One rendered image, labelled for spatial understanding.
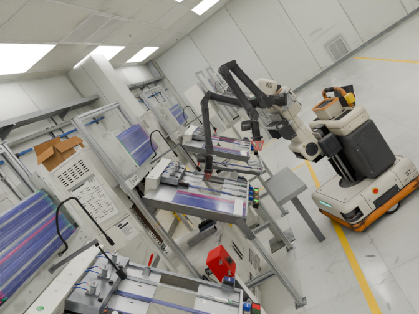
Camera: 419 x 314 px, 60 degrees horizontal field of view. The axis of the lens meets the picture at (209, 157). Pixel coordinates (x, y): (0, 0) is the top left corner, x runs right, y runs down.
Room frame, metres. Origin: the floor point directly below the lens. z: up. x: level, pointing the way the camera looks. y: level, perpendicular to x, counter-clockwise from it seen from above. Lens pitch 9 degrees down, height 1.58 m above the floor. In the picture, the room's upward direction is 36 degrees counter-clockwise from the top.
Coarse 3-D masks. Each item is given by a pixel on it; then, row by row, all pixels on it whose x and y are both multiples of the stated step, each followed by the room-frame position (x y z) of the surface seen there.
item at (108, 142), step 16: (96, 112) 2.69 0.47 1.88; (144, 128) 3.11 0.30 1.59; (112, 144) 2.53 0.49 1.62; (112, 160) 2.55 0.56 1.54; (128, 160) 2.53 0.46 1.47; (128, 176) 2.44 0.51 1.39; (208, 224) 2.90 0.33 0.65; (240, 224) 2.27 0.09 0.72; (192, 240) 2.78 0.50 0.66; (272, 272) 2.28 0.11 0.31; (304, 304) 2.25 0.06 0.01
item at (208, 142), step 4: (204, 100) 2.92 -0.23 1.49; (204, 104) 2.92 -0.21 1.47; (204, 108) 2.94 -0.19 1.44; (208, 108) 2.95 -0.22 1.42; (204, 112) 2.94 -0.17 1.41; (208, 112) 2.95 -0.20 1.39; (204, 116) 2.94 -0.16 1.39; (208, 116) 2.94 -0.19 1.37; (204, 120) 2.93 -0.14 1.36; (208, 120) 2.94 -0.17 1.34; (204, 124) 2.93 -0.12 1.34; (208, 124) 2.93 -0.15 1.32; (204, 128) 2.93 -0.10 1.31; (208, 128) 2.93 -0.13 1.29; (204, 132) 2.93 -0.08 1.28; (208, 132) 2.92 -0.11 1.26; (208, 136) 2.92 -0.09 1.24; (208, 140) 2.91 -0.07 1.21; (208, 144) 2.90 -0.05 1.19; (212, 144) 2.90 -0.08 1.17; (212, 148) 2.89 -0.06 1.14
